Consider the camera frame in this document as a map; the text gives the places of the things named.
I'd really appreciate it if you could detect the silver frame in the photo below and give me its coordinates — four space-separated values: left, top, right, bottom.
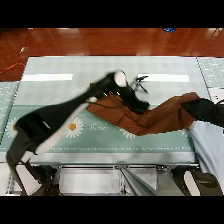
5 162 202 197

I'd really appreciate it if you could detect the brown shirt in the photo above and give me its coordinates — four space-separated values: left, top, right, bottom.
87 91 201 137

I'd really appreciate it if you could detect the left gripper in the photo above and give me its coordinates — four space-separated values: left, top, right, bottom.
120 86 151 114

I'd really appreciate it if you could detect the pale blue garment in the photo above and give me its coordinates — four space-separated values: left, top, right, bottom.
188 119 224 195

